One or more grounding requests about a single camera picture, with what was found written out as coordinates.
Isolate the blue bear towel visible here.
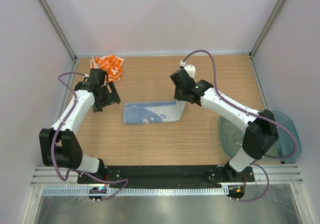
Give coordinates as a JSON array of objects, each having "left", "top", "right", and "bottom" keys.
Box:
[{"left": 122, "top": 100, "right": 186, "bottom": 124}]

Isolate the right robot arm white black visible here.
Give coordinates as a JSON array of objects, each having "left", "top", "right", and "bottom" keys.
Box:
[{"left": 170, "top": 68, "right": 279, "bottom": 182}]

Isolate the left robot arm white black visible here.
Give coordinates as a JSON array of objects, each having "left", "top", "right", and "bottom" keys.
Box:
[{"left": 39, "top": 68, "right": 121, "bottom": 184}]

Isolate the orange white patterned towel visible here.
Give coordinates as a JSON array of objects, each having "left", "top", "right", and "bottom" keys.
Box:
[{"left": 90, "top": 55, "right": 124, "bottom": 83}]

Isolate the clear teal plastic container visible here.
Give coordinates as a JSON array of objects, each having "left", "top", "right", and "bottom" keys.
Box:
[{"left": 218, "top": 110, "right": 301, "bottom": 163}]

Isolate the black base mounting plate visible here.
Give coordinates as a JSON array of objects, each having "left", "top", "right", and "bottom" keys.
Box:
[{"left": 76, "top": 164, "right": 256, "bottom": 189}]

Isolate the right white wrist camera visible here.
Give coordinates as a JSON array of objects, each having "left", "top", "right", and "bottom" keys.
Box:
[{"left": 179, "top": 61, "right": 196, "bottom": 78}]

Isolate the white slotted cable duct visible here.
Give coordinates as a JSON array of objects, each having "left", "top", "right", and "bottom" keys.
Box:
[{"left": 42, "top": 186, "right": 229, "bottom": 197}]

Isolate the aluminium frame rail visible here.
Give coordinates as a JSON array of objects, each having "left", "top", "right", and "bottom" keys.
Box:
[{"left": 30, "top": 164, "right": 303, "bottom": 186}]

